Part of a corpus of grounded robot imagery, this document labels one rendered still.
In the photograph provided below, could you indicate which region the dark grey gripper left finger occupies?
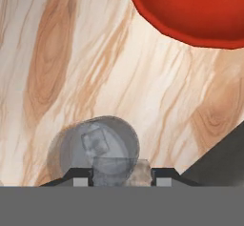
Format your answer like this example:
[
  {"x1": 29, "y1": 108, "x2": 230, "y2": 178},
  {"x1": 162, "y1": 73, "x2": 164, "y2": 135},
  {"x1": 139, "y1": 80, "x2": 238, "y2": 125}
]
[{"x1": 40, "y1": 167, "x2": 93, "y2": 188}]

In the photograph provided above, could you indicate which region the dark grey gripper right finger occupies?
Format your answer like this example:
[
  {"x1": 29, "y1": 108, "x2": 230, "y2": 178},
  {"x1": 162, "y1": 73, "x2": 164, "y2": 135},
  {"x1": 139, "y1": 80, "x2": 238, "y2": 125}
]
[{"x1": 152, "y1": 167, "x2": 202, "y2": 188}]

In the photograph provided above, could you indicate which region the translucent ice cube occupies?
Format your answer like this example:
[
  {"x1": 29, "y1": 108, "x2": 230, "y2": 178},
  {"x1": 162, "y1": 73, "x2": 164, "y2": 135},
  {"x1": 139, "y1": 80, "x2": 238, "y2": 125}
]
[
  {"x1": 91, "y1": 155, "x2": 153, "y2": 188},
  {"x1": 80, "y1": 126, "x2": 112, "y2": 155}
]

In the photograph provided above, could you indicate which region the clear glass of water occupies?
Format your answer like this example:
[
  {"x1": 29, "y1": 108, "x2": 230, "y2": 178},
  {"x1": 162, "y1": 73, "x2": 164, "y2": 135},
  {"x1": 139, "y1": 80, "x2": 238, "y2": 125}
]
[{"x1": 46, "y1": 114, "x2": 141, "y2": 187}]

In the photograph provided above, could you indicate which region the red bowl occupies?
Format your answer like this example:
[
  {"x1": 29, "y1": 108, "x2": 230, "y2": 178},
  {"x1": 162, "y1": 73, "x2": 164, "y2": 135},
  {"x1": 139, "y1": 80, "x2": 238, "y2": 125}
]
[{"x1": 124, "y1": 0, "x2": 244, "y2": 51}]

